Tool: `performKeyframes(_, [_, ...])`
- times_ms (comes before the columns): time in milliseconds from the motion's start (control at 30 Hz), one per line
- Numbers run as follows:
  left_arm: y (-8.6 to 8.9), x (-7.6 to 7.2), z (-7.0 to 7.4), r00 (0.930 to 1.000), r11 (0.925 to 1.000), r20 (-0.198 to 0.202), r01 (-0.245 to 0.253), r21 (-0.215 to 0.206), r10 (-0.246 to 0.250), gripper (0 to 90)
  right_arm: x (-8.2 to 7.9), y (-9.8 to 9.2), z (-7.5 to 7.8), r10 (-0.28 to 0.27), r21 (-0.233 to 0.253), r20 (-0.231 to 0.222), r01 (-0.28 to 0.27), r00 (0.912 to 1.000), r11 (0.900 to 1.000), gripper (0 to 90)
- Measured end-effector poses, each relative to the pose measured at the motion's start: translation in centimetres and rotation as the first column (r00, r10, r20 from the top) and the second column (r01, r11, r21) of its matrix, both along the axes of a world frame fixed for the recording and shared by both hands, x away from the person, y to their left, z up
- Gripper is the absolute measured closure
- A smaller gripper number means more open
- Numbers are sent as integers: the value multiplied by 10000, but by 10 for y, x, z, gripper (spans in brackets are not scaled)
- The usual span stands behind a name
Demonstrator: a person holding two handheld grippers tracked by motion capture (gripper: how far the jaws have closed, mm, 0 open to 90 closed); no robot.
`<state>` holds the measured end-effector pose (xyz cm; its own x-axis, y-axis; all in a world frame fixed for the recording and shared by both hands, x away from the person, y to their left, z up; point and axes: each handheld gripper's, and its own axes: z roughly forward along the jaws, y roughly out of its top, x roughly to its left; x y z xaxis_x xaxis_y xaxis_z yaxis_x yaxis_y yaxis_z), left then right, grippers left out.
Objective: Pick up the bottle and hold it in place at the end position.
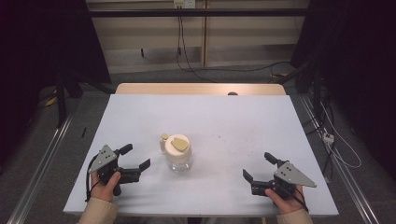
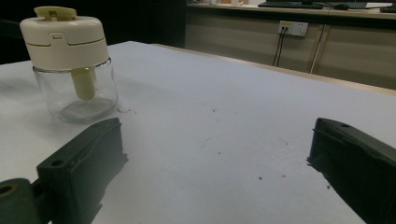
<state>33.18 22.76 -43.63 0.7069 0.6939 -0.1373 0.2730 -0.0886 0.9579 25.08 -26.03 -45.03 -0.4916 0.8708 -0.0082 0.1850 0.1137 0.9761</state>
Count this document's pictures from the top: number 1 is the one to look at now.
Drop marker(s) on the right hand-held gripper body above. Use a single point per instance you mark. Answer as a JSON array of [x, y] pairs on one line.
[[291, 175]]

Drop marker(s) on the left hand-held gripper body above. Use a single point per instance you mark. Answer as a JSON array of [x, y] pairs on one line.
[[106, 158]]

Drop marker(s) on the glass jar with cream lid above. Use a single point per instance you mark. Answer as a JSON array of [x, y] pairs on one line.
[[177, 155]]

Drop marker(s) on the person's right hand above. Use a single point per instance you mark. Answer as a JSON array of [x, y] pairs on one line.
[[288, 205]]

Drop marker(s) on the person's left hand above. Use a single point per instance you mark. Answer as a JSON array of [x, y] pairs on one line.
[[104, 191]]

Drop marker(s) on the small black stick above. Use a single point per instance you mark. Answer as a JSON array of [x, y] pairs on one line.
[[83, 132]]

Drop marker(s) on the white board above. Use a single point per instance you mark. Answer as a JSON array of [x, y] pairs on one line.
[[218, 130]]

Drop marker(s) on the black metal stand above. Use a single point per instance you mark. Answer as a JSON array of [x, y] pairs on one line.
[[60, 102], [316, 90]]

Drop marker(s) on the yellow floor tape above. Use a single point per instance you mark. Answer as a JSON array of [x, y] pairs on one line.
[[51, 101]]

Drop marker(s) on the wooden table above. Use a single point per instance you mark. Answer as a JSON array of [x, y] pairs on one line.
[[186, 88]]

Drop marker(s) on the dark curtain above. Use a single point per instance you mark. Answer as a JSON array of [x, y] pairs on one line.
[[358, 46], [37, 46]]

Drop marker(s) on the black metal crossbar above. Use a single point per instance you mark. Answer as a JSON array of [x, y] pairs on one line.
[[199, 12]]

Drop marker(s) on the metal floor rail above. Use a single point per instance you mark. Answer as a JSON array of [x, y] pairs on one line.
[[41, 171], [352, 186]]

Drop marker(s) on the white wall socket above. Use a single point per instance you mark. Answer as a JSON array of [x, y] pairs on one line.
[[184, 3]]

